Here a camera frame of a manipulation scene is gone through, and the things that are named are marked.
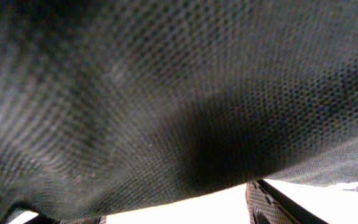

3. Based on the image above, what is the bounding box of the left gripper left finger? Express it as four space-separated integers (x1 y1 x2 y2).
24 216 107 224

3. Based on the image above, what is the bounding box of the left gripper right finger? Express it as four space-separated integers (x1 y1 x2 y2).
245 180 327 224

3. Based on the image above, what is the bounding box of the black sports shirt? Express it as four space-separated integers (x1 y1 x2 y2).
0 0 358 223

